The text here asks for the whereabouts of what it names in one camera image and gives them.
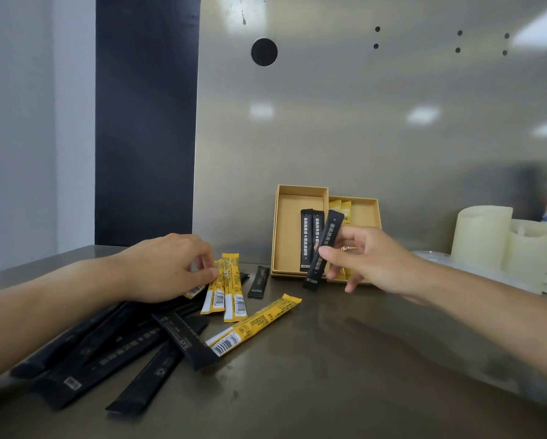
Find person's left hand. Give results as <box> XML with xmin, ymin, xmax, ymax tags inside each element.
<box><xmin>117</xmin><ymin>233</ymin><xmax>220</xmax><ymax>304</ymax></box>

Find person's right hand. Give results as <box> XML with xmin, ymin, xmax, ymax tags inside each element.
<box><xmin>318</xmin><ymin>225</ymin><xmax>423</xmax><ymax>298</ymax></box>

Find black stick sachet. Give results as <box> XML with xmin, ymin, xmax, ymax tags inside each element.
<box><xmin>300</xmin><ymin>209</ymin><xmax>314</xmax><ymax>272</ymax></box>
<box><xmin>303</xmin><ymin>209</ymin><xmax>345</xmax><ymax>291</ymax></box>
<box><xmin>248</xmin><ymin>266</ymin><xmax>271</xmax><ymax>299</ymax></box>
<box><xmin>312</xmin><ymin>210</ymin><xmax>325</xmax><ymax>254</ymax></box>

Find person's left forearm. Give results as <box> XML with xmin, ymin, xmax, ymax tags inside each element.
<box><xmin>0</xmin><ymin>253</ymin><xmax>130</xmax><ymax>390</ymax></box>

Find person's right forearm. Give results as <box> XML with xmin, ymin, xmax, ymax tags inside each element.
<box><xmin>403</xmin><ymin>259</ymin><xmax>547</xmax><ymax>390</ymax></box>

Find brown cardboard box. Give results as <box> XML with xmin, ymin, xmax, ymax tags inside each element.
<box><xmin>271</xmin><ymin>184</ymin><xmax>330</xmax><ymax>277</ymax></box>

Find pile of black sachets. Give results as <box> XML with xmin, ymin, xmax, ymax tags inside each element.
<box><xmin>9</xmin><ymin>272</ymin><xmax>250</xmax><ymax>417</ymax></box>

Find tall cream cylinder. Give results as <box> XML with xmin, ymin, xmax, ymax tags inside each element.
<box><xmin>451</xmin><ymin>205</ymin><xmax>514</xmax><ymax>271</ymax></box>

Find short cream cylinder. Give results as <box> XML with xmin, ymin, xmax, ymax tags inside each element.
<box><xmin>503</xmin><ymin>219</ymin><xmax>547</xmax><ymax>285</ymax></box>

